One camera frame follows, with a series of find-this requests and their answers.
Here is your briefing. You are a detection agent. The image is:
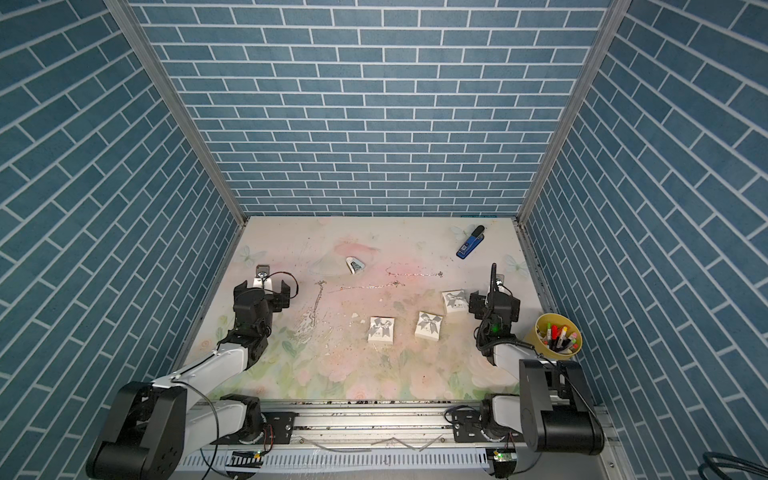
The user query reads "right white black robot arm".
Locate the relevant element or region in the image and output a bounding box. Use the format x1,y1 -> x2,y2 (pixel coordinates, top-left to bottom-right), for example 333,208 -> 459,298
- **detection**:
468,290 -> 605,455

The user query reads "white bow gift box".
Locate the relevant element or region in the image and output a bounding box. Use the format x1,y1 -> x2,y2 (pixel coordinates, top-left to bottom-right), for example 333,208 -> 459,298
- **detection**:
367,316 -> 395,345
414,311 -> 444,341

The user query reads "black cable bundle corner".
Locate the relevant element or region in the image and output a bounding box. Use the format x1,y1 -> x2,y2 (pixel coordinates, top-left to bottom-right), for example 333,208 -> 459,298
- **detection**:
697,451 -> 767,480

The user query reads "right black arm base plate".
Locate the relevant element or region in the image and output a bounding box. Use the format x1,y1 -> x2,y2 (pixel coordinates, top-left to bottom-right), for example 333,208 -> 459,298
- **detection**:
443,405 -> 524,443

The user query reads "aluminium front rail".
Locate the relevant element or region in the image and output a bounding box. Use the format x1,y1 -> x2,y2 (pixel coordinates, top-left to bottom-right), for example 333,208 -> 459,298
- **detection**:
182,401 -> 611,470

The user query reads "yellow pen cup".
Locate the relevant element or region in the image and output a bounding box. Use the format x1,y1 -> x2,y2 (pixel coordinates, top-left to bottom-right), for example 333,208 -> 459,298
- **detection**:
525,313 -> 584,360

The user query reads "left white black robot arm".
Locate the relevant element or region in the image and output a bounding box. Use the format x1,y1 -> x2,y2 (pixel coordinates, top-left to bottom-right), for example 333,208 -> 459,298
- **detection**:
85,277 -> 298,479

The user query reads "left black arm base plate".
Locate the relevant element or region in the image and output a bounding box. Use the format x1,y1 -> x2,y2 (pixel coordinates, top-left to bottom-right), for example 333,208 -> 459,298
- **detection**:
215,411 -> 297,447

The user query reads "blue black stapler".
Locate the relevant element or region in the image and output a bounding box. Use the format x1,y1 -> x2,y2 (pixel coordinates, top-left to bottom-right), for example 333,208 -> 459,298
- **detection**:
456,225 -> 485,259

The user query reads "white bow box lid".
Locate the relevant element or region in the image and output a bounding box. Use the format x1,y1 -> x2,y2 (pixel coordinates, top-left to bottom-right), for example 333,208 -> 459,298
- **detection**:
441,289 -> 469,314

